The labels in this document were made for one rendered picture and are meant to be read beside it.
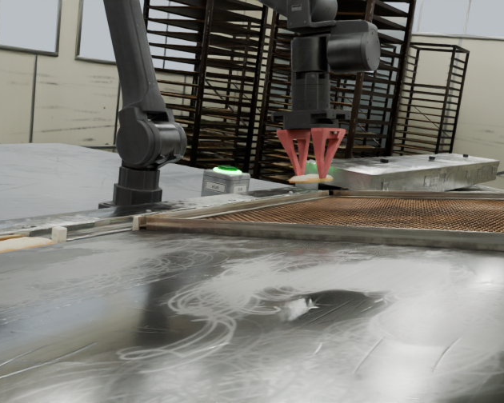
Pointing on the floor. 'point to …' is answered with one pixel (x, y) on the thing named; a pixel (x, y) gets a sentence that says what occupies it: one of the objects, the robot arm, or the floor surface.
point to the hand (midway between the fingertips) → (311, 173)
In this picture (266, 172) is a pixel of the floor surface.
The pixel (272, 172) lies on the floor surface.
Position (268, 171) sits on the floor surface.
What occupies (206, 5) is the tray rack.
